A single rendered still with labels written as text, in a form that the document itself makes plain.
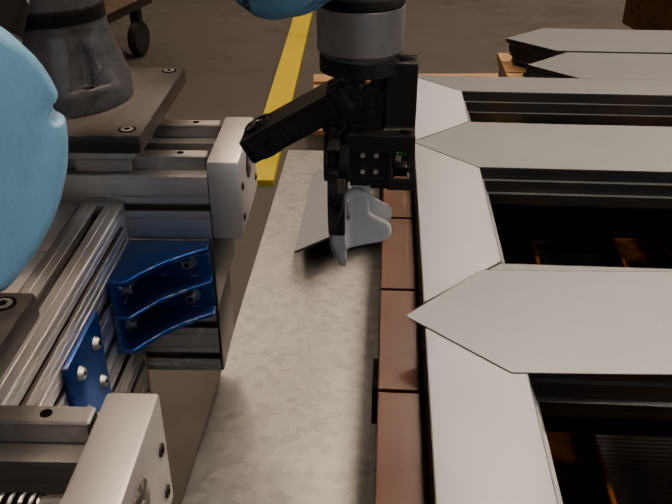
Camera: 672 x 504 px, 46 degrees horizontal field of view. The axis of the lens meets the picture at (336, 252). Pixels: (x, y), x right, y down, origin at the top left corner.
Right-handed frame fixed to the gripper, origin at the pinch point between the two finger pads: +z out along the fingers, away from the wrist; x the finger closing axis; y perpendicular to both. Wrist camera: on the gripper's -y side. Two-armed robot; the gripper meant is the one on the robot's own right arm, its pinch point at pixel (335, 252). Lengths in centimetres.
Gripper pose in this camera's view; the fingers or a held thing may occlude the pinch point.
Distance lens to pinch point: 78.8
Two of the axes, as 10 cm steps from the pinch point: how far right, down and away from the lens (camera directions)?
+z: 0.0, 8.7, 5.0
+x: 0.6, -5.0, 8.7
